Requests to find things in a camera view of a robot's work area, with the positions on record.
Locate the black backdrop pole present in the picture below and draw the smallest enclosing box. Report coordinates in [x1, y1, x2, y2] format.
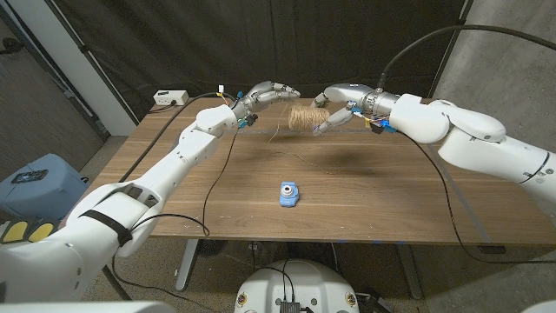
[43, 0, 140, 125]
[428, 0, 474, 99]

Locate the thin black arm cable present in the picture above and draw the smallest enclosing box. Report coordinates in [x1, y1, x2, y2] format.
[110, 126, 241, 312]
[401, 132, 556, 265]

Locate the blue toy camera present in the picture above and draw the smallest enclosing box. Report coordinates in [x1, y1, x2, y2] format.
[279, 181, 301, 209]

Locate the black backdrop curtain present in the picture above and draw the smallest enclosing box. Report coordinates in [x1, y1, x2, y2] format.
[45, 0, 473, 123]

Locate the grey perforated panel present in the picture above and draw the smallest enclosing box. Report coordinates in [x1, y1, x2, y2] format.
[0, 8, 106, 179]

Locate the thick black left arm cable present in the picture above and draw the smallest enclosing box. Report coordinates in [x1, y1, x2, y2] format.
[117, 91, 238, 183]

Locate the yellow foot pedal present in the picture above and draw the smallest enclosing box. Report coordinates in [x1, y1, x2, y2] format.
[26, 221, 56, 244]
[1, 220, 30, 244]

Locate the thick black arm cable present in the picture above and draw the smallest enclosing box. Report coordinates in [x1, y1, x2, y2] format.
[378, 24, 556, 90]
[117, 91, 238, 183]

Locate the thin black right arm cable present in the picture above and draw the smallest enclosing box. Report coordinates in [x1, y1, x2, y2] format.
[401, 132, 556, 265]

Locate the white power strip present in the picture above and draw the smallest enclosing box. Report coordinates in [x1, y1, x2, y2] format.
[153, 90, 189, 107]

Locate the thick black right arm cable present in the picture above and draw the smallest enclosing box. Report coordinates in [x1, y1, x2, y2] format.
[378, 24, 556, 90]

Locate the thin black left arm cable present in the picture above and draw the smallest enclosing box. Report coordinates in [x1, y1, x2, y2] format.
[110, 126, 241, 312]

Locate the grey table leg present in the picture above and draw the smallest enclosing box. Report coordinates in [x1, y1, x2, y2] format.
[175, 238, 200, 291]
[394, 243, 425, 300]

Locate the black torso cable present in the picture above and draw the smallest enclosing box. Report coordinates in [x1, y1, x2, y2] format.
[253, 259, 297, 302]

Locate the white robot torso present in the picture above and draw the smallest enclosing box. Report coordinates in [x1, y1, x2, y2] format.
[234, 259, 361, 313]

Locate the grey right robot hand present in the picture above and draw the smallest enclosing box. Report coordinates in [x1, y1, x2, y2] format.
[310, 83, 400, 137]

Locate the black power strip cable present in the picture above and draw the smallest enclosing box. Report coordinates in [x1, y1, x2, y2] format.
[147, 101, 177, 115]

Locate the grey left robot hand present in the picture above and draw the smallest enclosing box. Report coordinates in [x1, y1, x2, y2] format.
[232, 80, 301, 130]

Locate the jute twine roll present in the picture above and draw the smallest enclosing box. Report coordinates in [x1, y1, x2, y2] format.
[288, 103, 331, 132]

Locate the blue plastic bin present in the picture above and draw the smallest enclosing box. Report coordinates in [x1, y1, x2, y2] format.
[0, 152, 90, 221]

